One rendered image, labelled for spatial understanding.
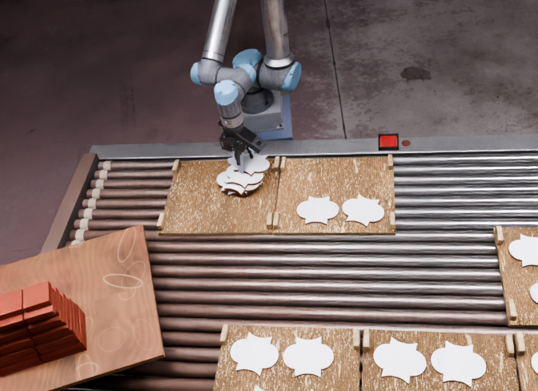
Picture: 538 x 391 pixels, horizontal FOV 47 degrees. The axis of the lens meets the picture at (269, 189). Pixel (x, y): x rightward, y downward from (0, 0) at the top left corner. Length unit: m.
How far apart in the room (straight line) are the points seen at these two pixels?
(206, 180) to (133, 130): 1.87
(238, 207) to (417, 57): 2.41
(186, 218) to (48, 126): 2.37
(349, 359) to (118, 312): 0.70
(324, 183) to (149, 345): 0.85
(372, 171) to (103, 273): 0.99
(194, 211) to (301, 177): 0.41
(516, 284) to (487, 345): 0.23
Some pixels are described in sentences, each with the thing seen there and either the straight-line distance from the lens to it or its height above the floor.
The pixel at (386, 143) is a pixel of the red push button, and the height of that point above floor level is 0.93.
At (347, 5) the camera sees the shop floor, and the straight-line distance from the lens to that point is 4.87.
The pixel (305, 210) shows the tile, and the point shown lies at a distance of 2.12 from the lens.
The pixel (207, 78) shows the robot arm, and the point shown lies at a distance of 2.12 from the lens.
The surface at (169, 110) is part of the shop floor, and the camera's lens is 4.18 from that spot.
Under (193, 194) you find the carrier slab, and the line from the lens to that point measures 2.27.
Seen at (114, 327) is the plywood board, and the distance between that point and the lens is 1.90.
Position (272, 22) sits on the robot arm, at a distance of 2.22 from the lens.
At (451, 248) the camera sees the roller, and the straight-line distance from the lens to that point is 2.05.
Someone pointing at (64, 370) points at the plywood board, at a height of 1.04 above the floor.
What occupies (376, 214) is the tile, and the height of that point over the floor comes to 0.95.
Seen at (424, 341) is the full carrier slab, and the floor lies 0.94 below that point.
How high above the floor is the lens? 2.57
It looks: 47 degrees down
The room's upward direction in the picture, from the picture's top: 12 degrees counter-clockwise
